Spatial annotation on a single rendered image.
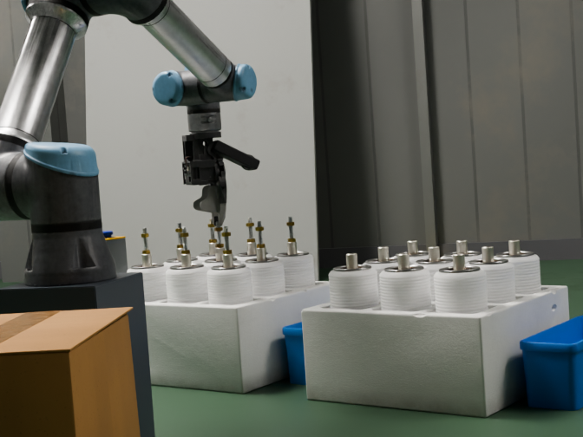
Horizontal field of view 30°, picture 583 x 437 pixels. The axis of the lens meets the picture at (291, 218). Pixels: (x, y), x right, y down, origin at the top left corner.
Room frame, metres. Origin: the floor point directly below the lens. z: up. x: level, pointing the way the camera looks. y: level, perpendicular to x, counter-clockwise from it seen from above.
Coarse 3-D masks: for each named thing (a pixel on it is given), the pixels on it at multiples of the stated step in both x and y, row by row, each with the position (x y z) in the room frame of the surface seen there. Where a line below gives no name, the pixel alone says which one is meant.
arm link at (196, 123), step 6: (192, 114) 2.42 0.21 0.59; (198, 114) 2.42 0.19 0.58; (204, 114) 2.41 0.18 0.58; (210, 114) 2.42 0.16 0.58; (216, 114) 2.43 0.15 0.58; (192, 120) 2.42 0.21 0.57; (198, 120) 2.42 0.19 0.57; (204, 120) 2.42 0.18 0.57; (210, 120) 2.41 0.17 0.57; (216, 120) 2.43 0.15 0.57; (192, 126) 2.42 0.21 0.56; (198, 126) 2.42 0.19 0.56; (204, 126) 2.41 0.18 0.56; (210, 126) 2.42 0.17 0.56; (216, 126) 2.43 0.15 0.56; (192, 132) 2.44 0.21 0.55; (198, 132) 2.42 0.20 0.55; (204, 132) 2.42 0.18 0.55
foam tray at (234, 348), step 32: (320, 288) 2.43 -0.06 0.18; (160, 320) 2.31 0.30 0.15; (192, 320) 2.26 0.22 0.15; (224, 320) 2.20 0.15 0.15; (256, 320) 2.23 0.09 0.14; (288, 320) 2.33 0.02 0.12; (160, 352) 2.31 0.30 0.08; (192, 352) 2.26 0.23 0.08; (224, 352) 2.21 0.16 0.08; (256, 352) 2.23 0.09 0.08; (160, 384) 2.32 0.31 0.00; (192, 384) 2.26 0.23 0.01; (224, 384) 2.21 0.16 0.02; (256, 384) 2.22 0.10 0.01
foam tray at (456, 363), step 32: (544, 288) 2.18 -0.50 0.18; (320, 320) 2.07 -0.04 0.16; (352, 320) 2.02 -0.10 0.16; (384, 320) 1.98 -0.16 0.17; (416, 320) 1.94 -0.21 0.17; (448, 320) 1.90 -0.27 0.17; (480, 320) 1.86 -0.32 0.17; (512, 320) 1.96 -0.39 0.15; (544, 320) 2.07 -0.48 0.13; (320, 352) 2.07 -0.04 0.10; (352, 352) 2.03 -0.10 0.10; (384, 352) 1.98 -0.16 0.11; (416, 352) 1.94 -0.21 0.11; (448, 352) 1.90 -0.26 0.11; (480, 352) 1.86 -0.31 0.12; (512, 352) 1.96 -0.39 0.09; (320, 384) 2.07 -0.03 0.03; (352, 384) 2.03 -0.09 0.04; (384, 384) 1.99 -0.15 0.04; (416, 384) 1.94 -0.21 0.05; (448, 384) 1.91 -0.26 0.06; (480, 384) 1.87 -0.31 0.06; (512, 384) 1.95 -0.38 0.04; (480, 416) 1.87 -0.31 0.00
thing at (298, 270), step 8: (304, 256) 2.45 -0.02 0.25; (312, 256) 2.48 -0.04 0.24; (288, 264) 2.44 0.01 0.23; (296, 264) 2.44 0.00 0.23; (304, 264) 2.44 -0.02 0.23; (312, 264) 2.47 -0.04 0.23; (288, 272) 2.44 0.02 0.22; (296, 272) 2.44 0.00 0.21; (304, 272) 2.44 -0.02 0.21; (312, 272) 2.46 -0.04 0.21; (288, 280) 2.44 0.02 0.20; (296, 280) 2.44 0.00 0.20; (304, 280) 2.44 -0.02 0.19; (312, 280) 2.46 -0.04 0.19; (288, 288) 2.44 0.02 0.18; (296, 288) 2.44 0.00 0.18
